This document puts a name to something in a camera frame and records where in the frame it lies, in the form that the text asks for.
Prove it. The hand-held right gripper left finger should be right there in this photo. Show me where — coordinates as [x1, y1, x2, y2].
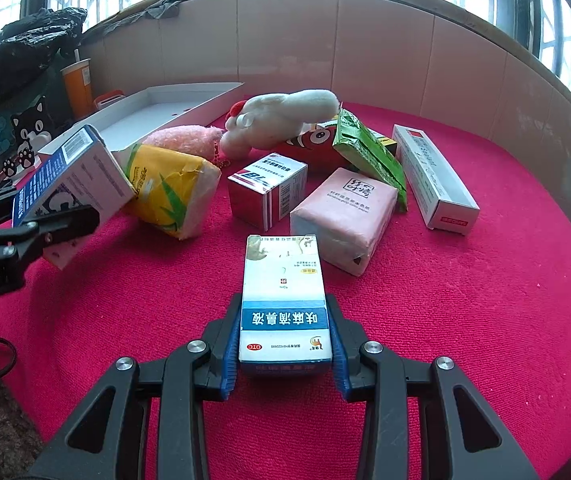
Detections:
[28, 305, 243, 480]

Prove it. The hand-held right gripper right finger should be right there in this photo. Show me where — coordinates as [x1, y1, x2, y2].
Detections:
[326, 294, 541, 480]

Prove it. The blue and white carton box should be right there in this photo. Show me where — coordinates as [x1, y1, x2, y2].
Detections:
[12, 125, 138, 271]

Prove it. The blue-banded white medicine box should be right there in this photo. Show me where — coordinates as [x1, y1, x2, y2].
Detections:
[238, 234, 333, 378]

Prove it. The pink tissue pack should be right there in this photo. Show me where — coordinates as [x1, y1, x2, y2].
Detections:
[290, 167, 399, 277]

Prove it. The white cardboard tray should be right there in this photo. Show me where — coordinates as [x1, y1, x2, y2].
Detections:
[38, 81, 244, 157]

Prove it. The red and white medicine box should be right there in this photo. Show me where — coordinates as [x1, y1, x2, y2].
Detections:
[227, 152, 309, 232]

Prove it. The long white box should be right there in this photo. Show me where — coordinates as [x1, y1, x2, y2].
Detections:
[392, 124, 480, 237]

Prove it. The white plush chicken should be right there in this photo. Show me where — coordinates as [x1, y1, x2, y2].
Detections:
[219, 89, 342, 160]

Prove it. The black cat figure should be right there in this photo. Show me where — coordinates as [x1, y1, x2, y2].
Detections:
[2, 96, 52, 178]

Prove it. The white and orange power bank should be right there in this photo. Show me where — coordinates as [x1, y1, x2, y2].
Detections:
[94, 91, 126, 111]

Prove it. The orange cup with straw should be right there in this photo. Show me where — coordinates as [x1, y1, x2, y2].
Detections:
[60, 47, 95, 120]

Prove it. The red felt mat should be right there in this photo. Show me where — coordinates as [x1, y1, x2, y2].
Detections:
[0, 102, 571, 480]

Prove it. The black plastic bag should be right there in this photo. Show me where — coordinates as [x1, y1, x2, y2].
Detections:
[0, 7, 88, 106]

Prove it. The green foil packet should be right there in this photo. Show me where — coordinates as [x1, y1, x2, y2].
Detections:
[332, 108, 409, 212]

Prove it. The red plush toy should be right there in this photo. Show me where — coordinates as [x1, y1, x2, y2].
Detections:
[275, 122, 361, 177]

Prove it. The small yellow box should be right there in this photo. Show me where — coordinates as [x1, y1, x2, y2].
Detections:
[370, 130, 399, 156]

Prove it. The grey cloth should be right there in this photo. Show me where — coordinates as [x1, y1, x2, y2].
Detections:
[92, 0, 216, 36]

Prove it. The pink plush keychain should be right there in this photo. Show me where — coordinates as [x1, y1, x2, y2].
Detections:
[141, 125, 226, 165]

